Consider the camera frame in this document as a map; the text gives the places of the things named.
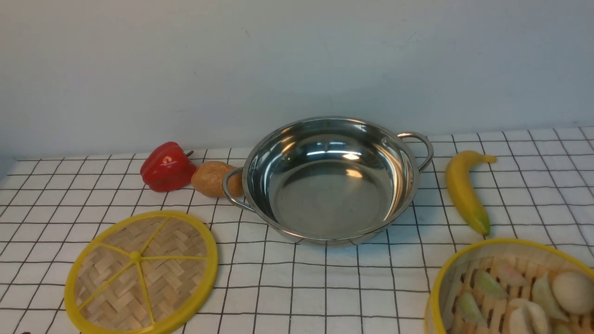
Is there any yellow woven steamer lid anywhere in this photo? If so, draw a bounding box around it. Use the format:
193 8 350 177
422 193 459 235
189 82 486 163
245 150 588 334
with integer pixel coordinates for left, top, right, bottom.
64 211 219 334

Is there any yellow bamboo steamer basket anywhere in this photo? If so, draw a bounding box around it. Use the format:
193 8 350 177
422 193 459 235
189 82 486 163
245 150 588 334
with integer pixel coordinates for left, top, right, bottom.
425 239 593 334

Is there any red bell pepper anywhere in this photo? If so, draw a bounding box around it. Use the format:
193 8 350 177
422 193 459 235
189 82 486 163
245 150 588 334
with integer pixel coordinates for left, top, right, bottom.
140 141 197 193

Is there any yellow banana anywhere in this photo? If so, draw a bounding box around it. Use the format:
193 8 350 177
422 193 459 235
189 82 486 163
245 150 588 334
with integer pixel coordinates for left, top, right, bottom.
445 150 497 236

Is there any brown potato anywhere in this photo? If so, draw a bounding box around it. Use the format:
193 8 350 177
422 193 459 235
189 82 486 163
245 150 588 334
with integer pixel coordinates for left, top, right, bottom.
191 161 244 198

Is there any white round bun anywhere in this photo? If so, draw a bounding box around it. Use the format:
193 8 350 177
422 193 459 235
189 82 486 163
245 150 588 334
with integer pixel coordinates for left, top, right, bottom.
552 271 594 315

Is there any white checkered tablecloth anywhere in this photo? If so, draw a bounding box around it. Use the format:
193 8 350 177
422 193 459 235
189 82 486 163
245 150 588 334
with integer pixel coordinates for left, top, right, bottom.
0 127 594 334

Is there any white folded dumpling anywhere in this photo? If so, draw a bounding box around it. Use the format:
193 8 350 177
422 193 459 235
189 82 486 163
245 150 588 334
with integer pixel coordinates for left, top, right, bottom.
508 298 552 334

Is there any pink dumpling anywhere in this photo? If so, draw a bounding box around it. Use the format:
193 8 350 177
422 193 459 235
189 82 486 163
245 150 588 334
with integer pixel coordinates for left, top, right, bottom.
494 260 529 287

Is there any stainless steel pot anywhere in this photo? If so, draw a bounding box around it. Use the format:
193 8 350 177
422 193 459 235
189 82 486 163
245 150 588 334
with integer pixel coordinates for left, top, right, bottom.
221 116 433 246

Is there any green dumpling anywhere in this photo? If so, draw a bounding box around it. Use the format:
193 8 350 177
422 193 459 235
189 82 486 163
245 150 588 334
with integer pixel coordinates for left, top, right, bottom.
473 269 508 300

